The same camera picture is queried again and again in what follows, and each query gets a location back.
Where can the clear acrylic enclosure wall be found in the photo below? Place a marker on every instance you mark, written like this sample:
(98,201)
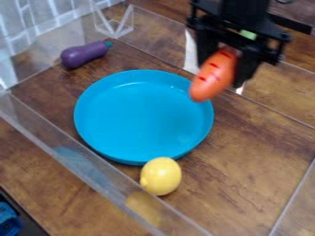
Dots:
(248,178)

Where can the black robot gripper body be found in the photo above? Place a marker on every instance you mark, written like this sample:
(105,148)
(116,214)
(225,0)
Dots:
(243,24)

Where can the yellow toy lemon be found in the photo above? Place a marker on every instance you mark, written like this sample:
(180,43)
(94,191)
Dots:
(160,176)

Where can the blue round plate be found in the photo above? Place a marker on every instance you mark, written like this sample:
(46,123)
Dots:
(134,116)

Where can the purple toy eggplant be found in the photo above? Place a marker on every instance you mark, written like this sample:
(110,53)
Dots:
(78,55)

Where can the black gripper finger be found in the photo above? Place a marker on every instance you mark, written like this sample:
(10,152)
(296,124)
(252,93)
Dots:
(247,65)
(205,43)

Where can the orange toy carrot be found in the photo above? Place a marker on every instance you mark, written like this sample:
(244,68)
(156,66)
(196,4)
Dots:
(215,74)

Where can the blue object at corner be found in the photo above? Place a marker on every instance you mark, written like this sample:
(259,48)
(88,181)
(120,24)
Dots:
(10,224)

